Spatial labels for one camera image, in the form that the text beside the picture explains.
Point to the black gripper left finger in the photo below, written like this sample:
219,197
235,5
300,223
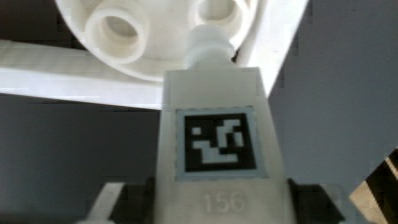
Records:
123,204

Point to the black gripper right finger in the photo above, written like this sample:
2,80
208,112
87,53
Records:
313,205

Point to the white stool leg with tag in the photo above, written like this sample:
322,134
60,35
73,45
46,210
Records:
220,184

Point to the white round stool seat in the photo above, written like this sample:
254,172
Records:
133,30

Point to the white front fence bar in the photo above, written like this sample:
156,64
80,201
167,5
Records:
59,73

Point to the white fence bar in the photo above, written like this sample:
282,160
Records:
265,47
59,73

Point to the white right fence bar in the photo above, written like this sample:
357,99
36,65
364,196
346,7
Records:
265,47

